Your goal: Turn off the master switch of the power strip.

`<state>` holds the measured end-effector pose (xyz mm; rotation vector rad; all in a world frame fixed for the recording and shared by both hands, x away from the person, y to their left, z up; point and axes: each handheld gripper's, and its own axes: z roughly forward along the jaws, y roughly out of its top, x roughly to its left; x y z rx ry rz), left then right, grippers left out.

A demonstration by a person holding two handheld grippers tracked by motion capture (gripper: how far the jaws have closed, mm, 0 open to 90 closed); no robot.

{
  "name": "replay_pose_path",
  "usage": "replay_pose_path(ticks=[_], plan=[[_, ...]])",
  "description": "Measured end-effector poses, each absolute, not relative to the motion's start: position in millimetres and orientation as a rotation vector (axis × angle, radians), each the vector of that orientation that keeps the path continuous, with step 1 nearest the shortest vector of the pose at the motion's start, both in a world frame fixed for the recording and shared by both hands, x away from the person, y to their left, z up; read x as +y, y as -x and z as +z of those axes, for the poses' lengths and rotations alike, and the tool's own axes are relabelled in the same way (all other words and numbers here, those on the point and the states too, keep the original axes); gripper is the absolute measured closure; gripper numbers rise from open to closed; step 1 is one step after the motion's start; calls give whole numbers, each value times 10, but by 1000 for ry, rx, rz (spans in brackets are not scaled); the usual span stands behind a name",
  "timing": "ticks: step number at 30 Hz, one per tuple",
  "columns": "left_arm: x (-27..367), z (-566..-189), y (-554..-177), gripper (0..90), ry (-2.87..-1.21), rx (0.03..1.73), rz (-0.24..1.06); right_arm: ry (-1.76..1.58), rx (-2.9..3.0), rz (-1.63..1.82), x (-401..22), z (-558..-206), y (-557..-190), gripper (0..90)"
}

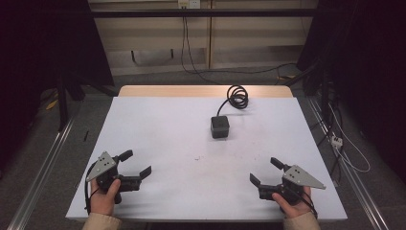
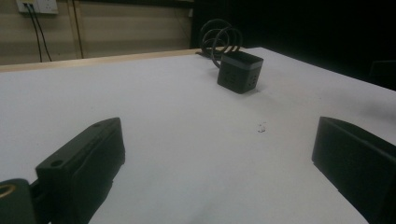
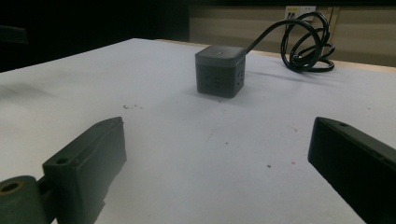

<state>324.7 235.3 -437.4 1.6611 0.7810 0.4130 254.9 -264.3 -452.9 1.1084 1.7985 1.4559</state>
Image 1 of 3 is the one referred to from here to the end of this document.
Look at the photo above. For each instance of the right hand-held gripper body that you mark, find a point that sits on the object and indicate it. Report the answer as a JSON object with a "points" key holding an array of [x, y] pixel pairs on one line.
{"points": [[300, 179]]}

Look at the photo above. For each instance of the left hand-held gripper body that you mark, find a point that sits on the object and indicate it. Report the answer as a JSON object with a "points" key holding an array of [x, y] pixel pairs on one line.
{"points": [[102, 166]]}

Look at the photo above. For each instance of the black cube power adapter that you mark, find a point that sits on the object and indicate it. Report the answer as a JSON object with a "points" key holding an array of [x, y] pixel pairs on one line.
{"points": [[220, 127]]}

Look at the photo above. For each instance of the person's right hand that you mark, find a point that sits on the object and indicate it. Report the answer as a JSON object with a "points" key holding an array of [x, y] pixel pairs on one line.
{"points": [[293, 208]]}

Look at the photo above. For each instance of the person's left hand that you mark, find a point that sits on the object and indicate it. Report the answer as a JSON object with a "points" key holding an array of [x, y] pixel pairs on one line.
{"points": [[103, 199]]}

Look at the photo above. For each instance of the small black stick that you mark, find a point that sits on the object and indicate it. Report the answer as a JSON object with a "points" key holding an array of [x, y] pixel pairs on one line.
{"points": [[85, 135]]}

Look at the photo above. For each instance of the white table mat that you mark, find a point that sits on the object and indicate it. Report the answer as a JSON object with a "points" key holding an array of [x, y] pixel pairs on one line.
{"points": [[178, 150]]}

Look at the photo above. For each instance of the white plug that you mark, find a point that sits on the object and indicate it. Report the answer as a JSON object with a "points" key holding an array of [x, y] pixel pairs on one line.
{"points": [[336, 141]]}

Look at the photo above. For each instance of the black metal stand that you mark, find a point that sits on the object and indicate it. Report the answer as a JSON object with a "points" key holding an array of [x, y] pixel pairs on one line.
{"points": [[324, 92], [62, 102]]}

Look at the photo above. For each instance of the yellow floor tape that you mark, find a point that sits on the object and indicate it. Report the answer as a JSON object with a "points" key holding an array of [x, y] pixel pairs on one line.
{"points": [[51, 104]]}

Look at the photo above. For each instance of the dark curtain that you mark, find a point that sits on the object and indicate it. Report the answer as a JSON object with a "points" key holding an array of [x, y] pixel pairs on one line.
{"points": [[367, 64], [41, 48]]}

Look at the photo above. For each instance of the black horizontal bar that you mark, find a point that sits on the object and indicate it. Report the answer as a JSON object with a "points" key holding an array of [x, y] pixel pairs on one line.
{"points": [[204, 13]]}

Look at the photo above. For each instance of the aluminium floor rail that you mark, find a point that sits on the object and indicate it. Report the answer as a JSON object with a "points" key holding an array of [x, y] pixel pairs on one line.
{"points": [[41, 174], [357, 188]]}

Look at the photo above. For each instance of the white wall socket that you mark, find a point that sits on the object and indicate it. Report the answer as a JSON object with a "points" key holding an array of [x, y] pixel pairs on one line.
{"points": [[189, 3]]}

